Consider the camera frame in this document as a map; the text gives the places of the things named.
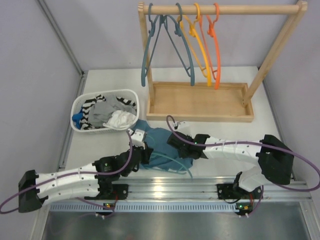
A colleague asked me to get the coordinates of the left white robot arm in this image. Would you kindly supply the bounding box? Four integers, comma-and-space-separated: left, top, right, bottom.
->
18, 146, 153, 213

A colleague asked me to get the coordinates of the grey garment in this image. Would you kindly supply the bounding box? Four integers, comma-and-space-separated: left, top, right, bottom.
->
88, 96, 137, 128

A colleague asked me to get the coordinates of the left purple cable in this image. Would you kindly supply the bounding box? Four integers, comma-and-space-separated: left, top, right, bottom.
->
0, 128, 133, 218

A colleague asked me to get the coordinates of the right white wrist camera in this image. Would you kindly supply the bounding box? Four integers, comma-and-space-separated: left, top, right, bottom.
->
173, 121, 191, 134

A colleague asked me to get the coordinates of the white plastic laundry basket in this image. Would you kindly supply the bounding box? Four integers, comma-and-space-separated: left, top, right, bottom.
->
70, 89, 140, 134

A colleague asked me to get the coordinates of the black white striped garment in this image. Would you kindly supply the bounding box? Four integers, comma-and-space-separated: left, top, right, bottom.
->
71, 94, 137, 131

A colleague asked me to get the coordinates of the yellow hanger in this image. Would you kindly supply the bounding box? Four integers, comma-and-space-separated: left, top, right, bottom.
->
177, 2, 212, 87

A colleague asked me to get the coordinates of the purple cable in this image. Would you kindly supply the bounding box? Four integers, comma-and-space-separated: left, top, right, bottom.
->
166, 114, 320, 218
0, 128, 133, 218

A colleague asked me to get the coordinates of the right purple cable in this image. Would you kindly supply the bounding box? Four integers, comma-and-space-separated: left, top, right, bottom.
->
166, 114, 320, 218

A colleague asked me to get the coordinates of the blue garment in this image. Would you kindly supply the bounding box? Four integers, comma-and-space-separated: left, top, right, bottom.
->
71, 112, 83, 129

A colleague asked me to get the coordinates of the teal hanger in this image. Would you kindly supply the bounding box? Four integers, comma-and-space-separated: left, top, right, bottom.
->
144, 132, 194, 179
159, 2, 196, 87
141, 2, 165, 87

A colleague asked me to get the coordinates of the orange hanger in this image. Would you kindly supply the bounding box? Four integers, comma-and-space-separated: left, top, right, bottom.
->
198, 2, 222, 90

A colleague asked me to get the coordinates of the aluminium mounting rail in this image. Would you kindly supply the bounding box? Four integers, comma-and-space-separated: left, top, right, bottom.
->
49, 176, 312, 213

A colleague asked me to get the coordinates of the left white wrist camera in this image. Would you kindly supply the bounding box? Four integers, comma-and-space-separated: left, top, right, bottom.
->
129, 128, 147, 149

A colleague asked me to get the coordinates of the wooden clothes rack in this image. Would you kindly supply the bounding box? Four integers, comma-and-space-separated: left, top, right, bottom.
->
137, 0, 308, 123

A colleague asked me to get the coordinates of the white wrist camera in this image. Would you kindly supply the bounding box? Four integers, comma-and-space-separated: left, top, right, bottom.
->
129, 128, 147, 149
173, 121, 191, 134

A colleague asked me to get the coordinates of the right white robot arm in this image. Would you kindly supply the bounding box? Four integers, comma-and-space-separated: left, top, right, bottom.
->
167, 131, 294, 200

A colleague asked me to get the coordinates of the teal blue tank top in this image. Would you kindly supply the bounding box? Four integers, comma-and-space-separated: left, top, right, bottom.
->
129, 119, 194, 173

